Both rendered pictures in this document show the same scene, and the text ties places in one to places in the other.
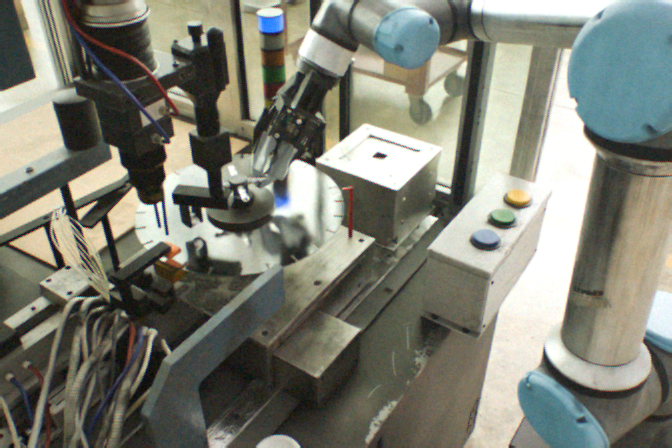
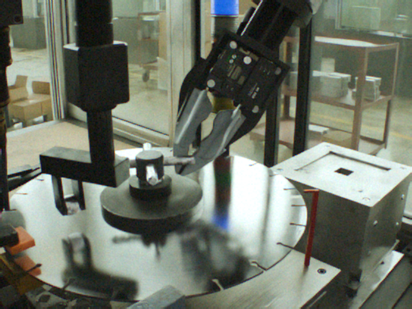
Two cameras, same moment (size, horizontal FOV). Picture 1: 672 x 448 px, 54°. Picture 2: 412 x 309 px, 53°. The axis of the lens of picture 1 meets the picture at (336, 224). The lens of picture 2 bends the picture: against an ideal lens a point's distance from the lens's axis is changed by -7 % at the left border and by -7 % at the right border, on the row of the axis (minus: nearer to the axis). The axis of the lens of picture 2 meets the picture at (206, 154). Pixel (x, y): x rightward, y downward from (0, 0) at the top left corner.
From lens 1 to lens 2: 0.59 m
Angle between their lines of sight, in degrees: 18
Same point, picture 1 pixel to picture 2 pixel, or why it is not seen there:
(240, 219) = (143, 214)
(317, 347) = not seen: outside the picture
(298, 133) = (245, 82)
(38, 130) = (19, 146)
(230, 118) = not seen: hidden behind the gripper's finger
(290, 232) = (218, 241)
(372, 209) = (334, 234)
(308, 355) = not seen: outside the picture
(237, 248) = (125, 255)
